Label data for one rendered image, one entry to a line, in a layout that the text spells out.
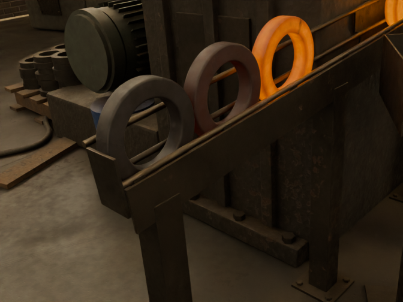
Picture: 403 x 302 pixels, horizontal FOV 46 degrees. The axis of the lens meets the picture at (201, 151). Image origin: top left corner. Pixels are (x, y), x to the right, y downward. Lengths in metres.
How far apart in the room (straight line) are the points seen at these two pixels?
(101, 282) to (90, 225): 0.34
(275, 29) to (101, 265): 0.99
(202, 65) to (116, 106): 0.19
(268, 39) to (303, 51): 0.14
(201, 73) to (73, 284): 0.95
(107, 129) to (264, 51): 0.37
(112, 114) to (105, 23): 1.44
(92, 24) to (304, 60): 1.25
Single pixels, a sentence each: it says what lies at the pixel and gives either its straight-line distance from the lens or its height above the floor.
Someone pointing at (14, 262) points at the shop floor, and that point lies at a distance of 1.77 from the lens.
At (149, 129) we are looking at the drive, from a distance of 1.95.
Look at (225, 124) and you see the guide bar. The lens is 0.87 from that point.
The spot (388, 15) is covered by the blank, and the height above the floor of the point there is 0.71.
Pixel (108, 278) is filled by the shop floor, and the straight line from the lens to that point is 1.58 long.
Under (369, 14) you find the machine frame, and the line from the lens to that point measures 1.47.
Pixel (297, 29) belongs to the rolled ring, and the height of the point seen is 0.76.
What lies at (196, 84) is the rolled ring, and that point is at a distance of 0.83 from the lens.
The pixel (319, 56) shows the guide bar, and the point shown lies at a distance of 1.21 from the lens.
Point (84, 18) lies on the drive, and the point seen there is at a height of 0.65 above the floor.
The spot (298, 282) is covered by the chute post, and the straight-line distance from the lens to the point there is 1.47.
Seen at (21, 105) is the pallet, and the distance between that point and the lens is 3.27.
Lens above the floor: 0.98
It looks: 25 degrees down
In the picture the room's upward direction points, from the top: 5 degrees counter-clockwise
